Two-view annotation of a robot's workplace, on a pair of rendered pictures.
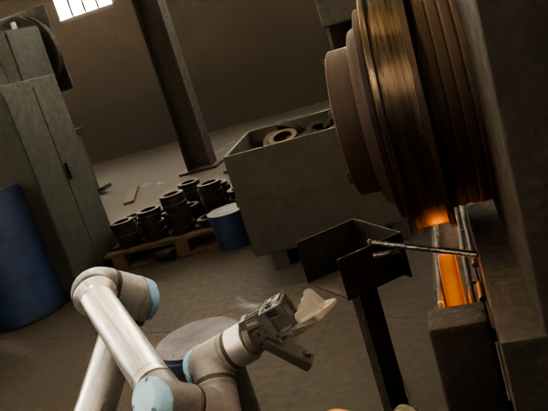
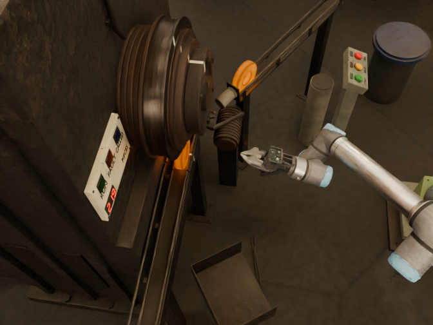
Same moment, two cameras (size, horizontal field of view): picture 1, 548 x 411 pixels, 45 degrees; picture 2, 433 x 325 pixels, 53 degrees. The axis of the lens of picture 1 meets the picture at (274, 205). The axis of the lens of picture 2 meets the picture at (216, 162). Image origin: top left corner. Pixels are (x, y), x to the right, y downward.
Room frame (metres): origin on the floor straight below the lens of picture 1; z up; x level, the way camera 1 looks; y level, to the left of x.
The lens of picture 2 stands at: (2.21, -0.22, 2.23)
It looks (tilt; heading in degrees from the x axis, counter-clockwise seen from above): 59 degrees down; 177
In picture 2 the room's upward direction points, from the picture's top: 4 degrees counter-clockwise
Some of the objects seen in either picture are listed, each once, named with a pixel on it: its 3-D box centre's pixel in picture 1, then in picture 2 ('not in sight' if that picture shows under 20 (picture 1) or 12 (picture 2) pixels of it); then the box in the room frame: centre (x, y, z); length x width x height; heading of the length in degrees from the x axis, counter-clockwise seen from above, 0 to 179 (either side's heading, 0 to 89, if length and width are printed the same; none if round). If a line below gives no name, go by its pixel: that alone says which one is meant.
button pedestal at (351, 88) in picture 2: not in sight; (345, 104); (0.78, 0.60, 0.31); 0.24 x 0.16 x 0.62; 164
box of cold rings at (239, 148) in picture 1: (328, 174); not in sight; (4.07, -0.38, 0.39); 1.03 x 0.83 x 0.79; 78
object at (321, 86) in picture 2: not in sight; (314, 112); (0.78, 0.44, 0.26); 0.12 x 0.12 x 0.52
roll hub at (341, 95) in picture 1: (355, 121); (201, 92); (1.26, -0.20, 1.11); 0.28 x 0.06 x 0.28; 164
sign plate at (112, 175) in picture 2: not in sight; (110, 167); (1.53, -0.49, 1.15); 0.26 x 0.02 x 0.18; 164
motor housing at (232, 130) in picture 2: not in sight; (229, 149); (0.96, -0.07, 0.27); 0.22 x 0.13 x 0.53; 164
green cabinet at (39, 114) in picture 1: (42, 189); not in sight; (4.77, 1.55, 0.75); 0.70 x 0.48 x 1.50; 164
